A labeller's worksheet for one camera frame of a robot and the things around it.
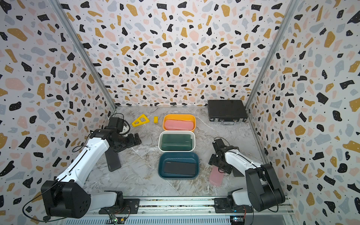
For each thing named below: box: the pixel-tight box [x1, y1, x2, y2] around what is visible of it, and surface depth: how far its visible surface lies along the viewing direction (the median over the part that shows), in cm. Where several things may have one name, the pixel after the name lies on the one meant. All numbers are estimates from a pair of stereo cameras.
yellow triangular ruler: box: [131, 113, 150, 128], surface depth 114 cm
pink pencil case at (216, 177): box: [209, 165, 225, 187], surface depth 85 cm
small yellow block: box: [153, 116, 159, 124], surface depth 115 cm
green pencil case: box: [161, 133, 193, 151], surface depth 97 cm
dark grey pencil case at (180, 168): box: [164, 160, 197, 176], surface depth 89 cm
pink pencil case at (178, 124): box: [164, 119, 195, 130], surface depth 109 cm
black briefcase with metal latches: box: [207, 99, 248, 126], surface depth 123 cm
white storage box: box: [157, 130, 196, 153], surface depth 99 cm
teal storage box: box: [157, 151, 200, 180], surface depth 90 cm
